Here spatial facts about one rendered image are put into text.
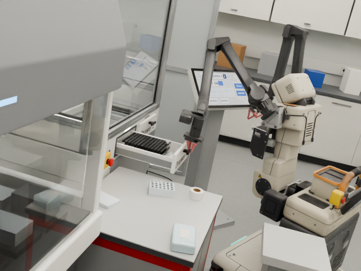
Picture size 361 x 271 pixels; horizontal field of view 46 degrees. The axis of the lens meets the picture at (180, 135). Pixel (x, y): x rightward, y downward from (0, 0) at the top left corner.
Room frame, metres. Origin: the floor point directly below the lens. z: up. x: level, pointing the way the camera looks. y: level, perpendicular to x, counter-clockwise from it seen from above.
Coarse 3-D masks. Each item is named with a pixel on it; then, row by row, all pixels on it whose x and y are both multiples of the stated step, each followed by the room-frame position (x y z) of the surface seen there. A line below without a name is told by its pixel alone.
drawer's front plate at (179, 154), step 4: (184, 144) 2.14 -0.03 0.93; (180, 148) 2.06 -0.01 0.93; (184, 148) 2.12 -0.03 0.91; (176, 152) 2.00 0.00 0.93; (180, 152) 2.05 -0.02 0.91; (176, 156) 1.97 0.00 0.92; (180, 156) 2.07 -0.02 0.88; (172, 160) 1.97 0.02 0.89; (176, 160) 1.98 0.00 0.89; (180, 160) 2.09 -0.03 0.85; (172, 164) 1.97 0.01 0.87; (180, 164) 2.10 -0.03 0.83; (172, 168) 1.97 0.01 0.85; (176, 168) 2.02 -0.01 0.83; (172, 172) 1.97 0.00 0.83
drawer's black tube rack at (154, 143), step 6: (126, 138) 2.14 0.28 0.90; (132, 138) 2.17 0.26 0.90; (138, 138) 2.17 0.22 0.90; (144, 138) 2.20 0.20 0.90; (150, 138) 2.21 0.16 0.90; (156, 138) 2.23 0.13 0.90; (126, 144) 2.13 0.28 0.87; (132, 144) 2.08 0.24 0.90; (138, 144) 2.08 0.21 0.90; (144, 144) 2.10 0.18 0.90; (150, 144) 2.13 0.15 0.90; (156, 144) 2.13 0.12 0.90; (162, 144) 2.16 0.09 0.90; (150, 150) 2.11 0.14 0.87; (156, 150) 2.05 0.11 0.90
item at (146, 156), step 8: (152, 136) 2.27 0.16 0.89; (120, 144) 2.05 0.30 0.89; (176, 144) 2.23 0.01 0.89; (120, 152) 2.05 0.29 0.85; (128, 152) 2.04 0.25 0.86; (136, 152) 2.03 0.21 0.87; (144, 152) 2.02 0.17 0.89; (152, 152) 2.02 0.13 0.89; (144, 160) 2.02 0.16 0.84; (152, 160) 2.01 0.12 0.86; (160, 160) 2.00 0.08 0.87; (168, 160) 1.99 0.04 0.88; (168, 168) 1.99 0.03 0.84
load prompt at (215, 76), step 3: (201, 75) 3.03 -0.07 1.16; (213, 75) 3.10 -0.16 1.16; (216, 75) 3.13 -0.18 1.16; (219, 75) 3.14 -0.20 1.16; (222, 75) 3.17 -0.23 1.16; (225, 75) 3.19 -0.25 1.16; (228, 75) 3.21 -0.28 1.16; (201, 78) 3.01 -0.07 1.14; (213, 78) 3.09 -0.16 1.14; (216, 78) 3.11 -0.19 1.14; (219, 78) 3.13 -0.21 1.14; (222, 78) 3.15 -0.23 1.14; (225, 78) 3.17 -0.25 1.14; (228, 78) 3.19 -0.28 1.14
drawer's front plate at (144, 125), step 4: (152, 116) 2.54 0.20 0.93; (156, 116) 2.62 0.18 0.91; (144, 120) 2.42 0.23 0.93; (148, 120) 2.47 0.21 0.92; (152, 120) 2.54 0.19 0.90; (140, 124) 2.34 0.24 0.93; (144, 124) 2.40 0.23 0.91; (148, 124) 2.48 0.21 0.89; (140, 128) 2.34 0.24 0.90; (144, 128) 2.41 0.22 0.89; (152, 128) 2.57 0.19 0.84; (140, 132) 2.35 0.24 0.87; (144, 132) 2.42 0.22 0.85; (148, 132) 2.51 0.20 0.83
